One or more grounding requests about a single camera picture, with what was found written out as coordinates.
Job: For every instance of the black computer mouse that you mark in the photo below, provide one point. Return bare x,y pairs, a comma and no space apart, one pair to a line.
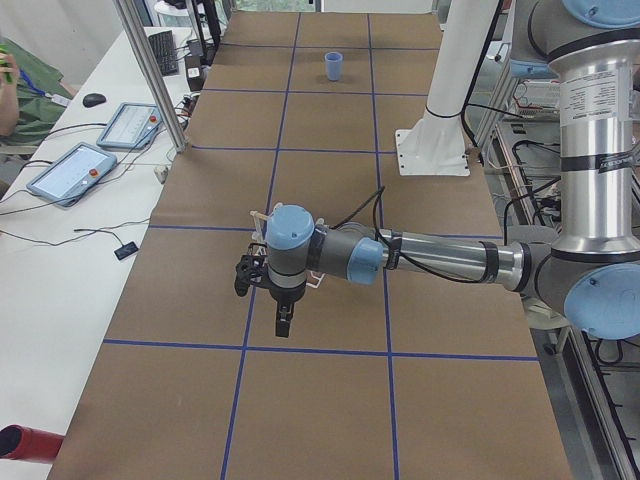
93,99

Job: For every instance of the person in green shirt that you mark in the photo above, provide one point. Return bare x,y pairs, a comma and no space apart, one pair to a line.
33,98

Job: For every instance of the teach pendant tablet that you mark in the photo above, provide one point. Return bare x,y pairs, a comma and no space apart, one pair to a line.
132,127
69,178

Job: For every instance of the lower teach pendant tablet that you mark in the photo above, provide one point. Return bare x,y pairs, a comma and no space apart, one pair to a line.
69,178

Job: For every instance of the red cylinder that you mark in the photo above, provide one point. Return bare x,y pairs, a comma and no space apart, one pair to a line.
29,444

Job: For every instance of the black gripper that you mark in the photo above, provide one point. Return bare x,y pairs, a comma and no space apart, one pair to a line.
284,295

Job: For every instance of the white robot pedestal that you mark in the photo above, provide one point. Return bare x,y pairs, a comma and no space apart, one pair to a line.
435,145

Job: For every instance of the small black sensor puck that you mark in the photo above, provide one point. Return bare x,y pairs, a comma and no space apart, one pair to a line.
126,250

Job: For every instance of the black keyboard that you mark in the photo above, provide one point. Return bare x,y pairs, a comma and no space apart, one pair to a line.
165,53

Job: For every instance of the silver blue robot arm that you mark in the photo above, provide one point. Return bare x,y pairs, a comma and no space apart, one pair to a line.
590,272

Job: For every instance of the upper teach pendant tablet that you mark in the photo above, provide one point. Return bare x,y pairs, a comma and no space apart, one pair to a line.
132,127

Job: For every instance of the aluminium frame post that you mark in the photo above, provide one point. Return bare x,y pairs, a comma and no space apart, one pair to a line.
142,51

